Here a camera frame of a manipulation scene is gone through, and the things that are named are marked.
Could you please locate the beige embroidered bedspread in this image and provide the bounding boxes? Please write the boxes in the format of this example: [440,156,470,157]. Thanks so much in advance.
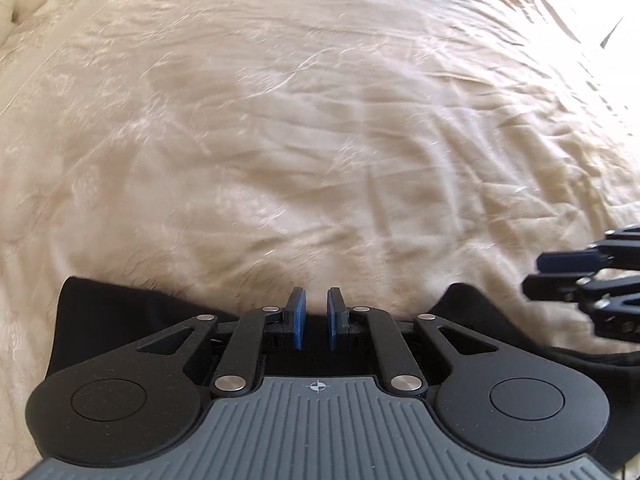
[0,0,640,480]

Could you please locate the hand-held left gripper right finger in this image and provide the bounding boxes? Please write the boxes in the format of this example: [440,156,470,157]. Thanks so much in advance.
[325,286,518,397]

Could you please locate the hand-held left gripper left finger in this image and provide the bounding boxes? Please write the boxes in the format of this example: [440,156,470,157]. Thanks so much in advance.
[117,286,311,397]

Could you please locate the black pants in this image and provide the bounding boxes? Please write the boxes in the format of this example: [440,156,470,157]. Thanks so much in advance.
[46,276,640,466]

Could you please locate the cream tufted headboard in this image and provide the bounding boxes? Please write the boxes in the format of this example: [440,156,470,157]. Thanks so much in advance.
[0,0,66,43]

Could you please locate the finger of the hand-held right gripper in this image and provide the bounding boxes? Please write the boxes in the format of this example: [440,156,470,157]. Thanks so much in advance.
[521,271,640,346]
[536,226,640,273]

